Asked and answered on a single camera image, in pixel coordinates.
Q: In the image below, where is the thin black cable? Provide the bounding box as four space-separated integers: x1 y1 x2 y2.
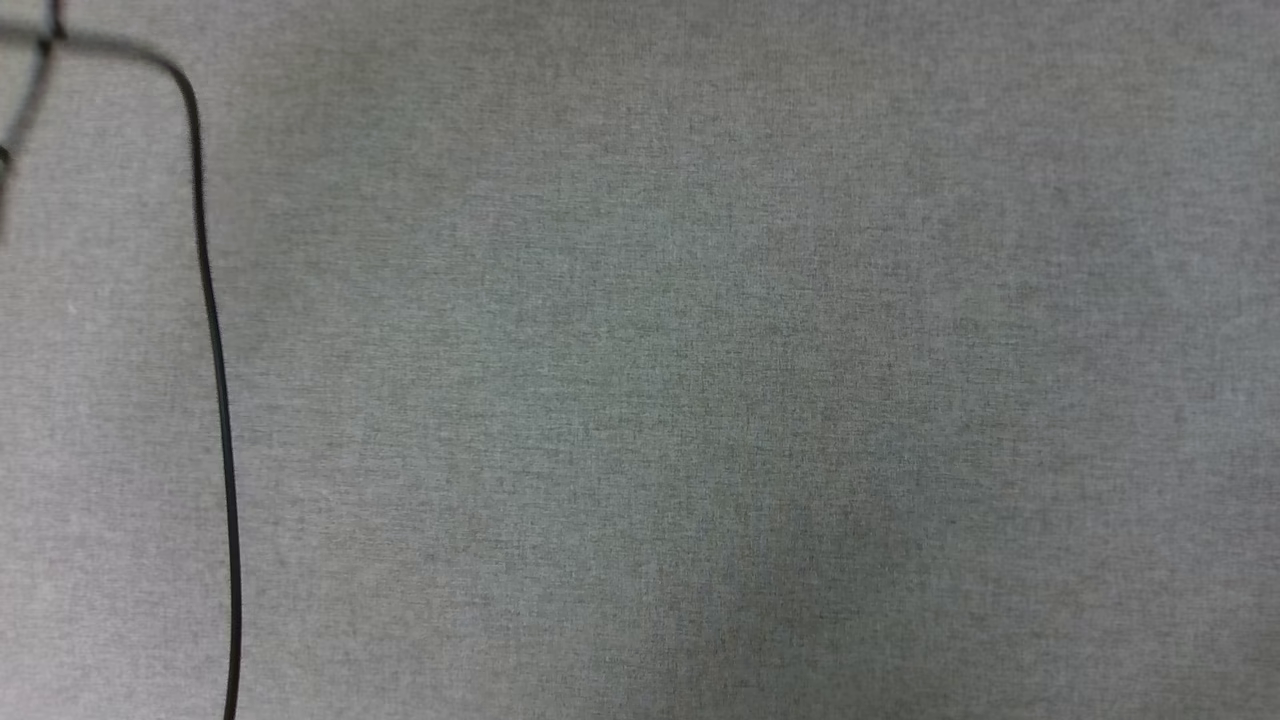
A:
0 0 67 241
0 25 243 720

